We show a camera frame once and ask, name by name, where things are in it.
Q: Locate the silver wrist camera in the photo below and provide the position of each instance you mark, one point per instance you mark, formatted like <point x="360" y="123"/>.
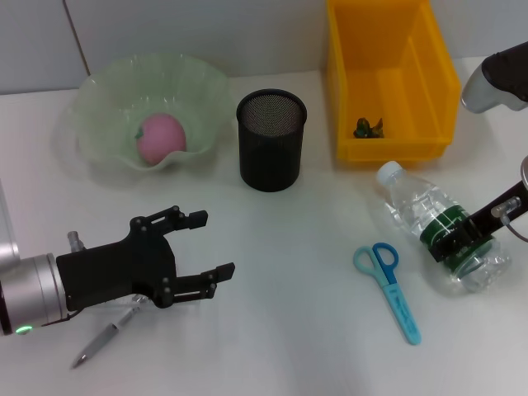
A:
<point x="6" y="239"/>
<point x="495" y="74"/>

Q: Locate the blue teal scissors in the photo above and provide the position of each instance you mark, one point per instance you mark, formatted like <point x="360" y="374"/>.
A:
<point x="400" y="305"/>

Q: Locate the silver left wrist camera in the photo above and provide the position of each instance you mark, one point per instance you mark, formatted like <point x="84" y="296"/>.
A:
<point x="6" y="239"/>

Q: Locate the pink peach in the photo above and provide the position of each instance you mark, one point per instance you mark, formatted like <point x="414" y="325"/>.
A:
<point x="163" y="138"/>

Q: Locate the green plastic wrapper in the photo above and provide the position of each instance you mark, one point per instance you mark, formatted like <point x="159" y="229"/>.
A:
<point x="365" y="130"/>

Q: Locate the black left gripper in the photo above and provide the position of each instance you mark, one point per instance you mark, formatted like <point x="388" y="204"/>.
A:
<point x="115" y="268"/>

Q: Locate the black mesh pen holder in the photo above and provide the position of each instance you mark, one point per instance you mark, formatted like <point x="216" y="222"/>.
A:
<point x="270" y="165"/>

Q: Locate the grey white ballpoint pen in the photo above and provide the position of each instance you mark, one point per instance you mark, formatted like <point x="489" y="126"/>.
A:
<point x="99" y="340"/>

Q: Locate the green wavy fruit plate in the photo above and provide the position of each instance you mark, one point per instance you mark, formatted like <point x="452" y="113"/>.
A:
<point x="123" y="82"/>

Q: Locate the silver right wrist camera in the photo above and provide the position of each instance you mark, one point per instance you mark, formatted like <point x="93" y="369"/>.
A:
<point x="495" y="74"/>

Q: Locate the clear green-label water bottle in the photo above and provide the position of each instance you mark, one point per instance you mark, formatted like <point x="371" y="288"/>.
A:
<point x="412" y="206"/>

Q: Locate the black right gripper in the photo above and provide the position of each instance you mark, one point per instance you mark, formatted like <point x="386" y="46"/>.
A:
<point x="503" y="210"/>

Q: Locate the yellow plastic bin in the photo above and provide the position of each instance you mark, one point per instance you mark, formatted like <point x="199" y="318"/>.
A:
<point x="371" y="150"/>

